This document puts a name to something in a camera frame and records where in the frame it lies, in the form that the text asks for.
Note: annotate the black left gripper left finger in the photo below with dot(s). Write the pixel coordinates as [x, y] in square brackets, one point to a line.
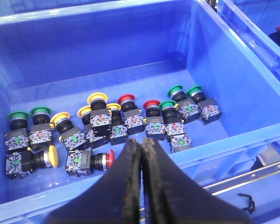
[113, 199]

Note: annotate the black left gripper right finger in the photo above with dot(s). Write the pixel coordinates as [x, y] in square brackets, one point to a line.
[171, 197]

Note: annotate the red push button lying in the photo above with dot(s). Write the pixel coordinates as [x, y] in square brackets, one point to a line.
[84, 162]

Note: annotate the contact block module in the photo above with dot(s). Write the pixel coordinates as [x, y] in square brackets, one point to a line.
[180, 142]

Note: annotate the yellow push button behind centre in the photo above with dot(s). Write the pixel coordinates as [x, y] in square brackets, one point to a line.
[119, 133]

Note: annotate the green push button centre right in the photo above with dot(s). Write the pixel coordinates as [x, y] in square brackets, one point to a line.
[173, 122]

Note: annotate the green push button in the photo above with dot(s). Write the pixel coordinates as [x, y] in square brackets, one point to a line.
[187, 108]
[17, 139]
[210, 110]
[41, 137]
[173, 122]

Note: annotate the red push button right centre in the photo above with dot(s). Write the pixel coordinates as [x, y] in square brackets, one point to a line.
[155, 127]

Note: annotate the yellow push button upright left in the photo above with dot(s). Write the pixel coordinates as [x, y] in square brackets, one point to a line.
[69, 134]

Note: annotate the black hex key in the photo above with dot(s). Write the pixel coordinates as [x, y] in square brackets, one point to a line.
[251, 203]

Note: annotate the yellow push button top centre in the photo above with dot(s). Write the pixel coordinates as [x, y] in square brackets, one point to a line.
[100, 116]

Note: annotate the green push button rear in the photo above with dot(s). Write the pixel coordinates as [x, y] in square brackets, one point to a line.
[187, 108]

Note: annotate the green push button far right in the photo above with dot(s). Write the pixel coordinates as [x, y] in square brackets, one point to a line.
[210, 110]

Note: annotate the yellow push button lying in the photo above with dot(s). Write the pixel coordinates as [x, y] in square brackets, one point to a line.
[21, 164]

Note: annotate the green push button far left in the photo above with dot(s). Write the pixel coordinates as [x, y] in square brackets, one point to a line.
[17, 139]

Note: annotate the large blue crate left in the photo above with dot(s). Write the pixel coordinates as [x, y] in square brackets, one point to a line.
[59, 57]

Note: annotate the large blue crate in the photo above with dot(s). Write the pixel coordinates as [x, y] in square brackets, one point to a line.
[59, 57]
[253, 21]

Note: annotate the large blue crate right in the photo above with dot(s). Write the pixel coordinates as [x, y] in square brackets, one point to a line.
[253, 21]

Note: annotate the stainless steel front rail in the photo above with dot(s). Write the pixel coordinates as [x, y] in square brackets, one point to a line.
[262, 184]

